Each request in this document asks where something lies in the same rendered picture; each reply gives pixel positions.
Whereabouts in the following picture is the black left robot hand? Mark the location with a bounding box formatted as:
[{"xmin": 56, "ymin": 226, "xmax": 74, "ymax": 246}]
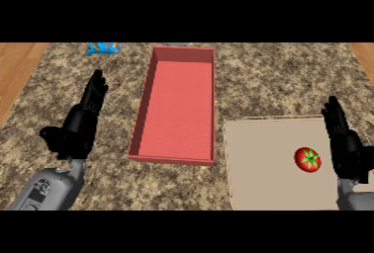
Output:
[{"xmin": 38, "ymin": 69, "xmax": 109, "ymax": 161}]

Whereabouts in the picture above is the blue object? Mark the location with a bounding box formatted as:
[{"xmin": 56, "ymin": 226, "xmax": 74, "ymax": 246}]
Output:
[{"xmin": 84, "ymin": 42, "xmax": 121, "ymax": 55}]

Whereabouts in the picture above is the red rectangular box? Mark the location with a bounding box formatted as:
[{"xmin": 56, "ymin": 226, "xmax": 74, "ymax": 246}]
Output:
[{"xmin": 127, "ymin": 45, "xmax": 217, "ymax": 167}]

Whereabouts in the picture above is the beige flat tray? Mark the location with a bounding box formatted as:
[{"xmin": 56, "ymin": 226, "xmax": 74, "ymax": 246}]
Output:
[{"xmin": 222, "ymin": 115, "xmax": 341, "ymax": 211}]

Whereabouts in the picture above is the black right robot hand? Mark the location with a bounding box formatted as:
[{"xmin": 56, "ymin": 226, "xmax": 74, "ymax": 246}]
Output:
[{"xmin": 319, "ymin": 95, "xmax": 374, "ymax": 185}]

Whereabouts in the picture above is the red tomato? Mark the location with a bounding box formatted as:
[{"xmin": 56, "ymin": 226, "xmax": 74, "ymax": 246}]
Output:
[{"xmin": 294, "ymin": 146, "xmax": 322, "ymax": 173}]

